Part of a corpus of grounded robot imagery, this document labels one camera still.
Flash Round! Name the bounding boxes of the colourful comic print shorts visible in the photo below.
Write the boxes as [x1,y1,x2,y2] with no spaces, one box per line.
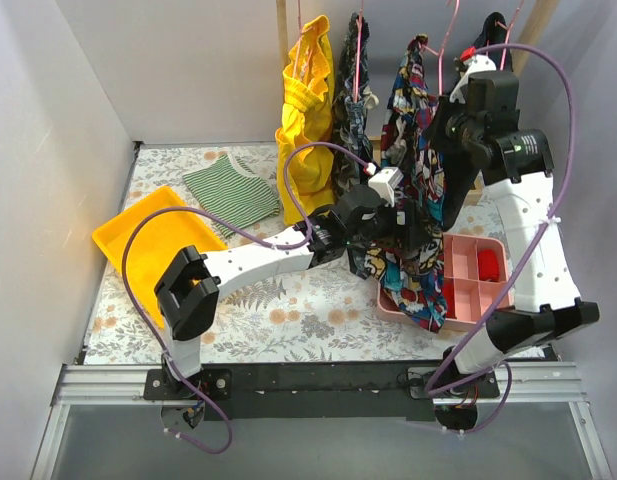
[349,34,448,333]

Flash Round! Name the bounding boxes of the pink wire hanger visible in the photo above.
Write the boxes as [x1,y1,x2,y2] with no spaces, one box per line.
[425,0,461,96]

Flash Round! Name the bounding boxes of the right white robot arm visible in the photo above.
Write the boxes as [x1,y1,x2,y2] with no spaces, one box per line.
[427,70,600,398]

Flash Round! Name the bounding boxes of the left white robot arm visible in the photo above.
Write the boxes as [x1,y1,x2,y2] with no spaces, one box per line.
[155,185,417,400]

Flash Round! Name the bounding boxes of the pink hanger under navy shorts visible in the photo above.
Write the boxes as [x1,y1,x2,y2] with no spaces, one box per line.
[492,0,527,71]

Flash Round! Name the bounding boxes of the dark leaf print shorts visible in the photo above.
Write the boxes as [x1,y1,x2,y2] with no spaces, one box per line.
[328,12,377,199]

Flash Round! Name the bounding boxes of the yellow shorts on hanger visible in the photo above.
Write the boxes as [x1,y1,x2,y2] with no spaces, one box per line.
[275,15,335,225]

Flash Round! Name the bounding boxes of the pink hanger under leaf shorts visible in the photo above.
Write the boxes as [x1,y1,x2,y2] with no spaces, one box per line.
[353,0,367,103]

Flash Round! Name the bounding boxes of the pink hanger under yellow shorts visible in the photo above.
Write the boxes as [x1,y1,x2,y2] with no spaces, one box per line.
[292,0,313,83]

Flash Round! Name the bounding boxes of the red cloth front compartment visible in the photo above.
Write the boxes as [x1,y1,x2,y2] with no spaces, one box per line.
[442,279,456,318]

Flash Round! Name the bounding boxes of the pink divided organiser tray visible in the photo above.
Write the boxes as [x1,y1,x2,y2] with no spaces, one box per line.
[364,233,508,333]

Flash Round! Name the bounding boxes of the red folded cloth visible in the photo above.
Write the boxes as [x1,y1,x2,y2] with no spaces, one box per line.
[477,249,500,282]

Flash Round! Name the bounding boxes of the wooden clothes rack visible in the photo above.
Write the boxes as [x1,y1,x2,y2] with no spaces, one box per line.
[275,0,562,207]

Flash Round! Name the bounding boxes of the green striped folded shirt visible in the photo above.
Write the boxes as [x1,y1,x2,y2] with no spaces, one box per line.
[183,154,281,229]

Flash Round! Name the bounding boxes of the yellow plastic tray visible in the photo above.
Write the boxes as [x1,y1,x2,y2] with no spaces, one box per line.
[92,186,227,328]

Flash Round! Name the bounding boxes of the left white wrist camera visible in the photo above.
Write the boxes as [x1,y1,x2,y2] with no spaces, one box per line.
[361,162,403,208]

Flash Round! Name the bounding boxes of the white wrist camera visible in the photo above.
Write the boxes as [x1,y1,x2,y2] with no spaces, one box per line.
[449,47,497,104]
[361,162,403,208]

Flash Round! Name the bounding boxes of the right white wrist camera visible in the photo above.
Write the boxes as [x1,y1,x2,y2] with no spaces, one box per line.
[449,47,497,104]

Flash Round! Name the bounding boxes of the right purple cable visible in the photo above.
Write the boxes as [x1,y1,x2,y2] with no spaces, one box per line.
[425,42,575,435]

